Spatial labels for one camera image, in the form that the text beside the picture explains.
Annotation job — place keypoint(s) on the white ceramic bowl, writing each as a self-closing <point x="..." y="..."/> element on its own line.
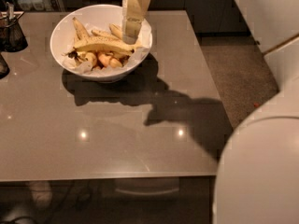
<point x="100" y="62"/>

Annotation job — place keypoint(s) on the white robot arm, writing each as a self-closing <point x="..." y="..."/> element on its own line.
<point x="258" y="175"/>

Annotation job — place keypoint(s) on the upright banana on left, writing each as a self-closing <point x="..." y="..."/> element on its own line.
<point x="81" y="31"/>

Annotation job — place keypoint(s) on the dark object at left edge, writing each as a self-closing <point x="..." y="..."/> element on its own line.
<point x="4" y="69"/>

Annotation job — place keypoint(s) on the black mesh cup holder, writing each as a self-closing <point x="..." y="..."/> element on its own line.
<point x="12" y="38"/>

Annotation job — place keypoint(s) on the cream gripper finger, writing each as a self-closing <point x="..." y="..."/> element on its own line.
<point x="136" y="9"/>
<point x="130" y="29"/>

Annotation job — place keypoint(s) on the large spotted yellow banana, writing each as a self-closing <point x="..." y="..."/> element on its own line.
<point x="99" y="43"/>

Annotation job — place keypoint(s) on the banana on right side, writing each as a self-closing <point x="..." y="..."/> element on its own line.
<point x="116" y="30"/>

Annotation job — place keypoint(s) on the small orange fruit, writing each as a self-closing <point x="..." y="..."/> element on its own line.
<point x="107" y="60"/>

